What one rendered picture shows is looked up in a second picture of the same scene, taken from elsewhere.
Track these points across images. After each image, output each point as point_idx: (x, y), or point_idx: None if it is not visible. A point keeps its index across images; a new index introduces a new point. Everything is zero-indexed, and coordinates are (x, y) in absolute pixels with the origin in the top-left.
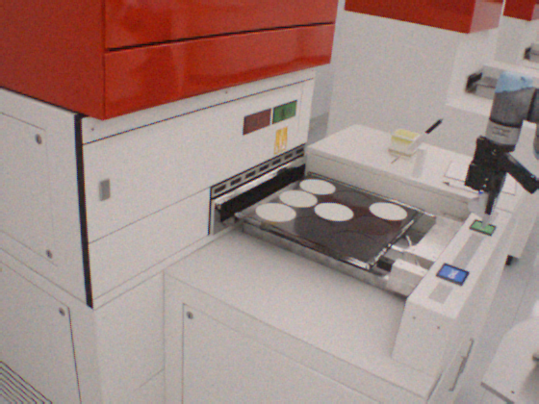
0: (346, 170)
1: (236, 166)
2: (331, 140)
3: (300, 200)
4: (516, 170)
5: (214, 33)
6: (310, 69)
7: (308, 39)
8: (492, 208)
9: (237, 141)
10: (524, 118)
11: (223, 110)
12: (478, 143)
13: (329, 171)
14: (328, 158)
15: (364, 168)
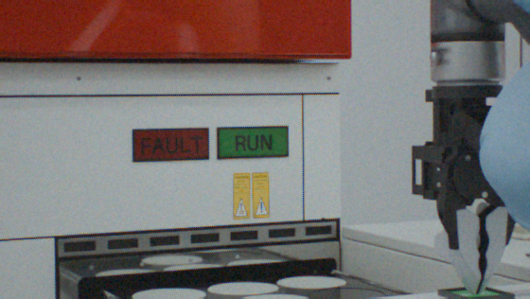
0: (384, 260)
1: (122, 217)
2: (408, 223)
3: (241, 290)
4: (478, 133)
5: None
6: (321, 75)
7: (261, 4)
8: (451, 230)
9: (119, 170)
10: (470, 15)
11: (75, 107)
12: (429, 99)
13: (367, 268)
14: (364, 241)
15: (405, 250)
